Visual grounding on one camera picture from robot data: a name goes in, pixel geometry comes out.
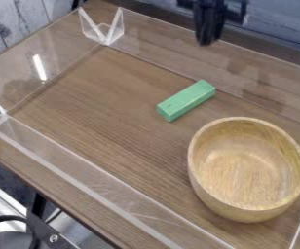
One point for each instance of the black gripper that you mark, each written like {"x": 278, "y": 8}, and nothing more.
{"x": 232, "y": 10}

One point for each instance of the green rectangular block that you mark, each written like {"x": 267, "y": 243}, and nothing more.
{"x": 180, "y": 103}

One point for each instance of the brown wooden bowl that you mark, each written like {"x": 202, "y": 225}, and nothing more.
{"x": 244, "y": 168}

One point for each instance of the black table leg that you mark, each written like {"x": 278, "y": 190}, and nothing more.
{"x": 39, "y": 205}

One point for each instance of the clear acrylic tray enclosure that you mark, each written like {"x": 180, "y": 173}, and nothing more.
{"x": 84, "y": 137}

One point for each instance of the black metal bracket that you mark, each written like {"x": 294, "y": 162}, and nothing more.
{"x": 48, "y": 238}

